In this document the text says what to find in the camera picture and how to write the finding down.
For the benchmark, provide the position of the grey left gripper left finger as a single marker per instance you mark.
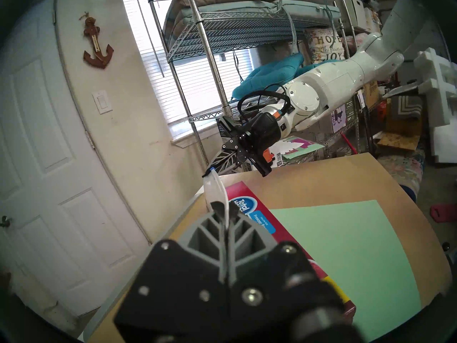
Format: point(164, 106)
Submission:
point(203, 235)

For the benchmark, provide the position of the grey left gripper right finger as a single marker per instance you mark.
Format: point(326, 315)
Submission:
point(246, 238)

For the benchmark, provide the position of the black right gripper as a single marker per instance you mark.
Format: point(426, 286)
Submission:
point(264, 131)

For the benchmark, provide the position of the clear ziplock bag blue slider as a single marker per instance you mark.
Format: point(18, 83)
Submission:
point(214, 188)

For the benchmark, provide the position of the red freezer bag box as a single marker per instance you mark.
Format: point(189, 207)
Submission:
point(285, 235)

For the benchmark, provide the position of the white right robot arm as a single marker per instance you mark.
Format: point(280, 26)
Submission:
point(332, 81)

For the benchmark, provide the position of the coloured paper stack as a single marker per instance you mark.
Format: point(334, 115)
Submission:
point(300, 148)

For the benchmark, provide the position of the white window blinds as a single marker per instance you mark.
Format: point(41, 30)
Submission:
point(192, 88)

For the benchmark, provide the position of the turquoise pillow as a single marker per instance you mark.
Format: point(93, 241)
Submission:
point(267, 74)

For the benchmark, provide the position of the pale green paper sheet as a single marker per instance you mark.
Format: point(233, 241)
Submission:
point(350, 260)

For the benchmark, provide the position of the brown board table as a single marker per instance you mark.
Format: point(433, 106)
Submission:
point(357, 178)

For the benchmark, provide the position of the decorative lettered pillow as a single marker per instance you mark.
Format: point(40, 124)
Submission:
point(325, 45)

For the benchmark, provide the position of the pale green seat cushion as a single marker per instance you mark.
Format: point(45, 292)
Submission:
point(242, 11)

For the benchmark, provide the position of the white panel door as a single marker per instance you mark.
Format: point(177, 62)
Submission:
point(53, 160)

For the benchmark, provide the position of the floral fabric cushion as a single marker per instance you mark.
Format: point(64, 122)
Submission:
point(403, 170)

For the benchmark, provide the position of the white storage box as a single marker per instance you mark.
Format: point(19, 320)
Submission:
point(353, 10)

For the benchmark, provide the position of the silver door knob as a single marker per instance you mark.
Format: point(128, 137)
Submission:
point(5, 221)

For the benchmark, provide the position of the red plastic object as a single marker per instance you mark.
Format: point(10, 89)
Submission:
point(444, 213)

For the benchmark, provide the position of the white styrofoam packing block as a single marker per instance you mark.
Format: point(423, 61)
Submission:
point(435, 95)

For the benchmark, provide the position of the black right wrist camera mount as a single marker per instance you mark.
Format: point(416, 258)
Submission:
point(264, 163)

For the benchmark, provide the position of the white light switch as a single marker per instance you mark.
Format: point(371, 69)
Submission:
point(102, 102)

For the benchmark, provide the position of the wooden anchor wall decoration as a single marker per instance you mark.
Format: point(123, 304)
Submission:
point(95, 38)

